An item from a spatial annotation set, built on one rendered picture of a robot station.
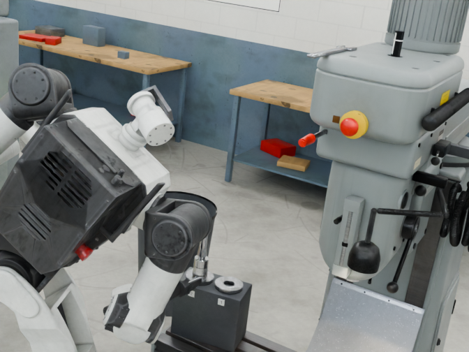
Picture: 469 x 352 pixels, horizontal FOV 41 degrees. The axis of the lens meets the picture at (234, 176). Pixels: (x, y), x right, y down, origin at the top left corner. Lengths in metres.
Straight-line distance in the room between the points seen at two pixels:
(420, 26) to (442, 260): 0.77
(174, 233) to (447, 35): 0.89
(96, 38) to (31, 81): 5.86
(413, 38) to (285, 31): 4.64
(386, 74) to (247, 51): 5.19
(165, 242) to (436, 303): 1.14
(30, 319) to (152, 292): 0.32
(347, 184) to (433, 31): 0.46
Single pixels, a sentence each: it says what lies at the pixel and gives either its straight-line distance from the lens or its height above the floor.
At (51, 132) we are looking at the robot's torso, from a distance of 1.27.
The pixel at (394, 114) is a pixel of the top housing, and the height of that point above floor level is 1.80.
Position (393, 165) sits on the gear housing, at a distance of 1.52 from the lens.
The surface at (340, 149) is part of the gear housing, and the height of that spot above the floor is 1.67.
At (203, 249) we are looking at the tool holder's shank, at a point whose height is 1.20.
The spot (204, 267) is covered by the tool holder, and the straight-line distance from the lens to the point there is 2.01.
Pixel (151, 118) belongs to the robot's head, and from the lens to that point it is 1.35.
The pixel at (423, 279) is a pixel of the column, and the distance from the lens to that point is 2.14.
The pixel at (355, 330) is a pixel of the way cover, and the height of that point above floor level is 0.94.
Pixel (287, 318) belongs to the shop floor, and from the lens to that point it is 3.99.
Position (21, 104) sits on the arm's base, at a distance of 1.41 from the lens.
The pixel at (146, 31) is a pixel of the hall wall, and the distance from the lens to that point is 7.22.
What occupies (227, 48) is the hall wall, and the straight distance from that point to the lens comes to 6.65.
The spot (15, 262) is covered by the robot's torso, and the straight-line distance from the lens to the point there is 1.56.
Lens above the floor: 2.10
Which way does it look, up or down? 20 degrees down
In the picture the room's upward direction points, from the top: 7 degrees clockwise
